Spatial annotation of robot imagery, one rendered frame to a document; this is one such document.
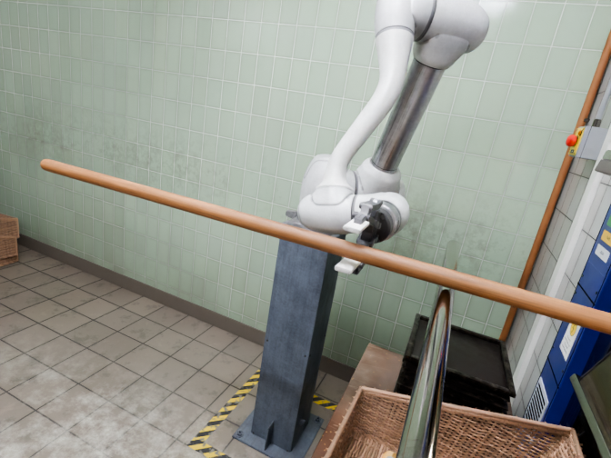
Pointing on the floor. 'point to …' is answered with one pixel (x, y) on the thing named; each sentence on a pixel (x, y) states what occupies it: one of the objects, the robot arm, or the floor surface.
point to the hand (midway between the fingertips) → (351, 246)
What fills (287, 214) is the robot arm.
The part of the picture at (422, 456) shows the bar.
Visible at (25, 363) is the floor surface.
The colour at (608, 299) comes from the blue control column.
